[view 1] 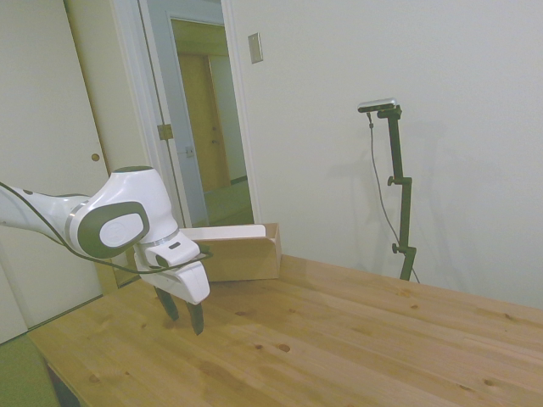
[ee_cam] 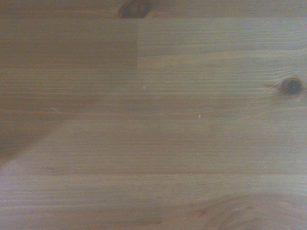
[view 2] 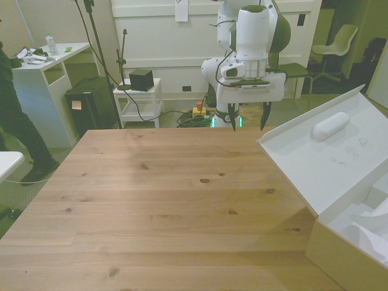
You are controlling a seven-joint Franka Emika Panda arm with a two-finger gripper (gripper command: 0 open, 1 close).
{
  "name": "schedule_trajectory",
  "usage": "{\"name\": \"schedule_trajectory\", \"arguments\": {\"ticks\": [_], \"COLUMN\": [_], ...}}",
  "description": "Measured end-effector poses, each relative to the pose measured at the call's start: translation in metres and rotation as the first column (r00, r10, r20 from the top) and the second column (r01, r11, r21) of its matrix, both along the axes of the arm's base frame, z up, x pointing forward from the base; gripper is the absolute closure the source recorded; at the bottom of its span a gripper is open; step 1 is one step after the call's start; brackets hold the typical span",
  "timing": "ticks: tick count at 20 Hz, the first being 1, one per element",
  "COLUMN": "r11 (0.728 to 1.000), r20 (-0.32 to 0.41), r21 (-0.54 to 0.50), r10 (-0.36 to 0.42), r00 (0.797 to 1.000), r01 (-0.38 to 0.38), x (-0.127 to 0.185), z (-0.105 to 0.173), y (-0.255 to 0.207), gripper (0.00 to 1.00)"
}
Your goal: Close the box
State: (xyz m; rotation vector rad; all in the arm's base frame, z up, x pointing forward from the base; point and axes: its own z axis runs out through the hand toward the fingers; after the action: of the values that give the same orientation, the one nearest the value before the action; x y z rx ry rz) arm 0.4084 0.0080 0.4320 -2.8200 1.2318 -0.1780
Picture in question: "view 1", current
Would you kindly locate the green upholstered chair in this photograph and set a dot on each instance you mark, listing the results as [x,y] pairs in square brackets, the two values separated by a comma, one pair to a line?
[21,373]

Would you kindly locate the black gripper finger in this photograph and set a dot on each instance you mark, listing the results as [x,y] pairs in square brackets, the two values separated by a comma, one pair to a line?
[196,319]
[169,306]

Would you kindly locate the grey stereo camera bar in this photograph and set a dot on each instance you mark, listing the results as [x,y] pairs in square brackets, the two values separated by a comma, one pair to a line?
[378,105]

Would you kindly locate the white closet door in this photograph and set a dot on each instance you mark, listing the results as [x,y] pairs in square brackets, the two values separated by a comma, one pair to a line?
[42,161]

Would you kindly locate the blank metal wall plate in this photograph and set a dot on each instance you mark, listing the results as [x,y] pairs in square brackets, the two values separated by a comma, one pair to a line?
[255,48]

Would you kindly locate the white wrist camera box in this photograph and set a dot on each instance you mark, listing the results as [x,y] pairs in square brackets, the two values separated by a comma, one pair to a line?
[171,251]

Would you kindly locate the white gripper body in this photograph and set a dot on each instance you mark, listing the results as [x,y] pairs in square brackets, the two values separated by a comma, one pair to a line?
[186,280]

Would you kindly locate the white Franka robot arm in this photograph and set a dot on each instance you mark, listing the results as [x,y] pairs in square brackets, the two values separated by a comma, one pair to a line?
[123,203]

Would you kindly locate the black camera stand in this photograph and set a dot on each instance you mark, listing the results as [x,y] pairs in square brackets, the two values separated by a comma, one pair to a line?
[401,191]

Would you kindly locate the open wooden box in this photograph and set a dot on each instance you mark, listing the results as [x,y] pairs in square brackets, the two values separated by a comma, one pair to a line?
[242,254]

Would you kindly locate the white open door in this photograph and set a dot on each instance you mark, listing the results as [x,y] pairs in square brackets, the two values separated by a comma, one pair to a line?
[178,127]

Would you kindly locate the brass door hinge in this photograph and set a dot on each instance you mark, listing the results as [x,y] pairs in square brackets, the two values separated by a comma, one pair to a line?
[164,132]

